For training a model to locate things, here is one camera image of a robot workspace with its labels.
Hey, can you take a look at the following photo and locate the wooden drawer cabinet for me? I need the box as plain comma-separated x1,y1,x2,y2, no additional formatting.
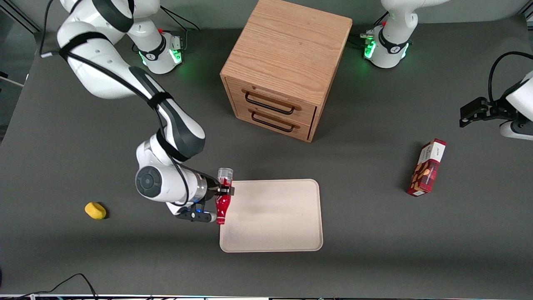
220,0,354,143

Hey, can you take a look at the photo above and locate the thin black table cable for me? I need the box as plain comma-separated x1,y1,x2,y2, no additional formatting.
0,273,99,300

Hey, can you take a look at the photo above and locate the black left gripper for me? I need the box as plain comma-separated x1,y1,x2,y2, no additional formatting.
459,97,518,128

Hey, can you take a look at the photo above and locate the aluminium frame bar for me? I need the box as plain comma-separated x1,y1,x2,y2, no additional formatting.
0,7,43,35

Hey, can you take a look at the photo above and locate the beige plastic tray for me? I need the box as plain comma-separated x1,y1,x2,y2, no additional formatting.
219,179,324,253

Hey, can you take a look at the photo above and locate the red cookie box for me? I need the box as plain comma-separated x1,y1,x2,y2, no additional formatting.
406,138,447,198

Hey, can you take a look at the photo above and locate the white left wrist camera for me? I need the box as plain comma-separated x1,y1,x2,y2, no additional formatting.
499,120,533,141

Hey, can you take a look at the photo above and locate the black metal drawer handle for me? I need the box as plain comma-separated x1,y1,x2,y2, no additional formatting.
251,111,294,133
244,92,296,115

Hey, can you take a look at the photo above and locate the red coke bottle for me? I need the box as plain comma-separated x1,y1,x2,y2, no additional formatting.
215,167,234,225

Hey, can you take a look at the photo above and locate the black cable with silver plug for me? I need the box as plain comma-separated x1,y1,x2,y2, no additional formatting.
349,30,375,47

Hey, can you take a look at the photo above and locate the yellow sponge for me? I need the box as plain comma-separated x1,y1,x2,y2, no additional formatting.
84,202,107,220

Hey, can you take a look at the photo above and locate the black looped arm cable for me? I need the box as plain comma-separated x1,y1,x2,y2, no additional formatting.
488,51,533,105

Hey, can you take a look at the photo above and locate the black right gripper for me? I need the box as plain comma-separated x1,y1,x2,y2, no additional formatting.
204,177,235,205

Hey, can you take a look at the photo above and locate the black base cable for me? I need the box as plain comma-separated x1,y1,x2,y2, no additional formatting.
160,6,201,32
167,19,189,51

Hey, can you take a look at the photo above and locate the wooden drawer front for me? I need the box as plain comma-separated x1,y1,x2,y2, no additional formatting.
227,78,318,126
234,103,312,141

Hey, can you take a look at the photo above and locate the black cable along right arm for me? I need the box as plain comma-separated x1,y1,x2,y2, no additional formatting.
40,0,191,207

